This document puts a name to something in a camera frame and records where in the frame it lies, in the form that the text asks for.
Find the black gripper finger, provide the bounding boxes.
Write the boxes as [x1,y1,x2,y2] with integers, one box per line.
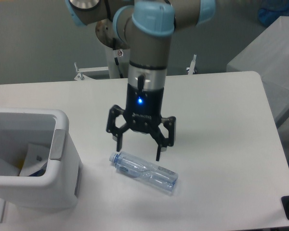
[106,104,131,152]
[149,116,177,161]

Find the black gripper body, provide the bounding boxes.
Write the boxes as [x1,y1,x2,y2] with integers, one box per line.
[124,75,164,134]

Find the clear plastic water bottle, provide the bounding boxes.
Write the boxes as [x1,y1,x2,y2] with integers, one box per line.
[109,152,178,192]

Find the white paper wrapper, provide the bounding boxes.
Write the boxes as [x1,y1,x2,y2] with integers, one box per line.
[19,142,51,177]

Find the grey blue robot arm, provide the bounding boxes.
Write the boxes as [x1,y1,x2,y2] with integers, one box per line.
[66,0,216,153]

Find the blue yellow trash in bin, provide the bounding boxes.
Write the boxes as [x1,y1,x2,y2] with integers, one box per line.
[18,160,48,177]

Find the white trash can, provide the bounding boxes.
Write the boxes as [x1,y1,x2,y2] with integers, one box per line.
[0,107,83,208]

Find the grey covered side table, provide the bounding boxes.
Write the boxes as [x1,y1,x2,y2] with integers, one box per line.
[226,16,289,127]

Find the blue plastic bag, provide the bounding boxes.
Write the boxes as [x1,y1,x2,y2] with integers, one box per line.
[257,0,289,27]

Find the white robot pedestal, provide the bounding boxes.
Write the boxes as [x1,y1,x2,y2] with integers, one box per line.
[94,19,131,79]

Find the white pedestal foot right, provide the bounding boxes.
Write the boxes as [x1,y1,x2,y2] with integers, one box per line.
[186,54,197,75]

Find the white pedestal foot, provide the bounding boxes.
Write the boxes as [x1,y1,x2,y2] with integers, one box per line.
[186,54,197,75]
[74,62,109,81]

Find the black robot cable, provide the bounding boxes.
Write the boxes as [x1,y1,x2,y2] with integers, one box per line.
[112,37,124,78]

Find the white pedestal foot left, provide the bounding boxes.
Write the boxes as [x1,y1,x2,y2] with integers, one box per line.
[74,62,109,81]

